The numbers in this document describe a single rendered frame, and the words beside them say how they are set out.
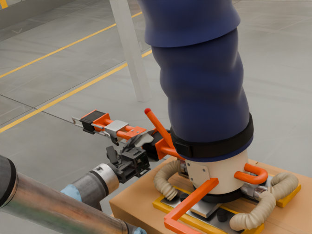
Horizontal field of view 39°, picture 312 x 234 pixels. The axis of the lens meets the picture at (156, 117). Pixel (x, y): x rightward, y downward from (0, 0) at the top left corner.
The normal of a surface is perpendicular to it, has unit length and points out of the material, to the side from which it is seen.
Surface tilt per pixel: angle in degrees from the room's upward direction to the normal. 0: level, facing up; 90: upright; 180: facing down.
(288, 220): 1
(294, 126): 0
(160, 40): 70
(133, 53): 90
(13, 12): 90
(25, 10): 90
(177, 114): 79
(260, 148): 0
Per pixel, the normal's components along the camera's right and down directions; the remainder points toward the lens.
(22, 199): 0.76, 0.24
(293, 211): -0.22, -0.86
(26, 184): 0.86, -0.39
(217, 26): 0.35, -0.04
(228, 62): 0.52, 0.48
